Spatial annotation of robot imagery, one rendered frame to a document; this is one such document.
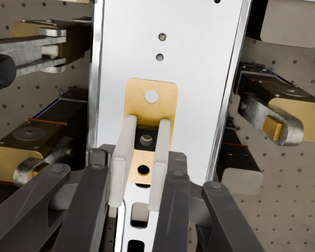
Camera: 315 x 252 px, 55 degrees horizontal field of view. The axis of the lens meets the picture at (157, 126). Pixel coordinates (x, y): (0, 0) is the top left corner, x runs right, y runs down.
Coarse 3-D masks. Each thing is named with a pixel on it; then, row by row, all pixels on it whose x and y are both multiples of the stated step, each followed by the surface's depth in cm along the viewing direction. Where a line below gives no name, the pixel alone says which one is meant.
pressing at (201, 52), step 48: (96, 0) 43; (144, 0) 43; (192, 0) 42; (240, 0) 42; (96, 48) 45; (144, 48) 45; (192, 48) 45; (240, 48) 45; (96, 96) 48; (144, 96) 48; (192, 96) 47; (96, 144) 51; (192, 144) 50; (144, 192) 54; (144, 240) 58
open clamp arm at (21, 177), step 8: (64, 136) 53; (56, 144) 49; (64, 144) 50; (72, 144) 52; (48, 152) 46; (56, 152) 48; (64, 152) 50; (72, 152) 52; (24, 160) 43; (32, 160) 44; (40, 160) 44; (48, 160) 46; (56, 160) 48; (64, 160) 51; (16, 168) 42; (24, 168) 42; (32, 168) 42; (40, 168) 43; (16, 176) 42; (24, 176) 41; (32, 176) 43; (16, 184) 42
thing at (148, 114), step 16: (128, 80) 21; (144, 80) 21; (128, 96) 22; (160, 96) 22; (176, 96) 22; (128, 112) 22; (144, 112) 22; (160, 112) 22; (144, 128) 22; (144, 144) 22; (144, 160) 24; (128, 176) 24; (144, 176) 24
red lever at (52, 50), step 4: (48, 44) 39; (52, 44) 39; (56, 44) 40; (44, 48) 38; (48, 48) 39; (52, 48) 39; (56, 48) 39; (44, 52) 39; (48, 52) 39; (52, 52) 39; (56, 52) 39; (48, 56) 40; (52, 56) 40
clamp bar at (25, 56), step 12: (24, 36) 35; (36, 36) 36; (48, 36) 38; (60, 36) 39; (0, 48) 29; (12, 48) 30; (24, 48) 34; (36, 48) 36; (0, 60) 25; (12, 60) 26; (24, 60) 34; (36, 60) 37; (48, 60) 38; (60, 60) 40; (0, 72) 25; (12, 72) 27; (24, 72) 33; (0, 84) 26
